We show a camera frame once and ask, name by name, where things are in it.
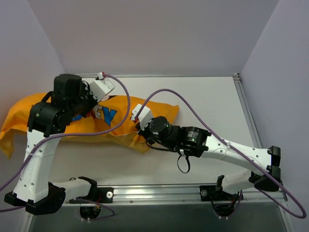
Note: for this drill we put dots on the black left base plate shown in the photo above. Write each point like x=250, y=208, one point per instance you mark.
x=104, y=195

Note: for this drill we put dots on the aluminium rail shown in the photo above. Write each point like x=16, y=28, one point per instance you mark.
x=178, y=194
x=247, y=112

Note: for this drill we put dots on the orange Mickey Mouse pillowcase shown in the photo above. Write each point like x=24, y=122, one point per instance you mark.
x=105, y=115

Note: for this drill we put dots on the aluminium right side rail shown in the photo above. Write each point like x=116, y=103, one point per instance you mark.
x=247, y=112

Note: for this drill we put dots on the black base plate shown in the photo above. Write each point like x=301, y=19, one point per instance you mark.
x=207, y=193
x=104, y=195

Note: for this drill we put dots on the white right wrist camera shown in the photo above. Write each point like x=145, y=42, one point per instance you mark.
x=144, y=118

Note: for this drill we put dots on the aluminium front rail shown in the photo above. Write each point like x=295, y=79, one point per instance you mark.
x=178, y=194

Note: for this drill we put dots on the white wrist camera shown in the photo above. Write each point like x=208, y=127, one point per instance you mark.
x=144, y=118
x=101, y=87

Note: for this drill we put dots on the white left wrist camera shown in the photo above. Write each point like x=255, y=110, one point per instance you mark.
x=101, y=87

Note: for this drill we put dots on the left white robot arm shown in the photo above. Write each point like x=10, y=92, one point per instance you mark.
x=46, y=124

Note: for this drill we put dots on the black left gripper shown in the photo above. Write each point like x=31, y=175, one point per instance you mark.
x=90, y=103

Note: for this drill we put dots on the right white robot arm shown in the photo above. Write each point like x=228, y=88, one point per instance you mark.
x=262, y=166

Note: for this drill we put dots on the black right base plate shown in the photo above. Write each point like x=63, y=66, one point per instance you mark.
x=207, y=193

